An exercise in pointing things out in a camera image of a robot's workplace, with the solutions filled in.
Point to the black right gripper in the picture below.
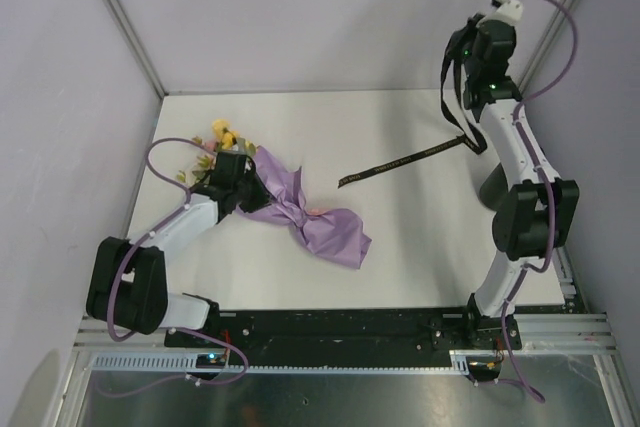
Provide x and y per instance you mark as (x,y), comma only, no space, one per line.
(474,31)

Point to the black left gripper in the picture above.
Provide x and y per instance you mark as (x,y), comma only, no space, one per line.
(263,196)

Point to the yellow flower bunch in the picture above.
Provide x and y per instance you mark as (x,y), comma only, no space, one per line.
(224,138)

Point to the black gold-lettered ribbon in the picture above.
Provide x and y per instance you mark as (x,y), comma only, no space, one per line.
(450,112)

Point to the purple wrapping paper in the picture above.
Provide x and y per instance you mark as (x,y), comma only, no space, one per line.
(338,238)

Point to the pink wrapping paper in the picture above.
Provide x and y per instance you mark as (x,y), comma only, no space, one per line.
(318,212)

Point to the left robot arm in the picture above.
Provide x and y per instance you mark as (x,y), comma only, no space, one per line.
(129,287)

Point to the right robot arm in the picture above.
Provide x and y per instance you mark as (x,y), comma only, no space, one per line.
(533,205)

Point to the dark cylindrical vase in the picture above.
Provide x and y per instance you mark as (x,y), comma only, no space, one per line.
(494,189)

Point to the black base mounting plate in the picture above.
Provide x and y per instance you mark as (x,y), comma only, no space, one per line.
(361,338)

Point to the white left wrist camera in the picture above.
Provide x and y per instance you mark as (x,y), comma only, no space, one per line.
(230,169)

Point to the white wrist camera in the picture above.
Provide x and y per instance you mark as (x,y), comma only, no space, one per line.
(230,169)
(509,12)

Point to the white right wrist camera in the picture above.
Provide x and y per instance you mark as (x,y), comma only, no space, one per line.
(509,12)

